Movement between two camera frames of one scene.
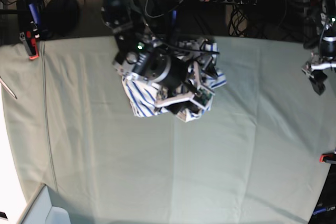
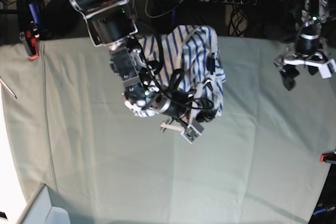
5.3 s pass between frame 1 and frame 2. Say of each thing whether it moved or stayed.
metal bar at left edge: stayed
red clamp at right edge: stayed
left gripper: moved
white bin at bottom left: stayed
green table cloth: stayed
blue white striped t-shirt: moved
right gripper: moved
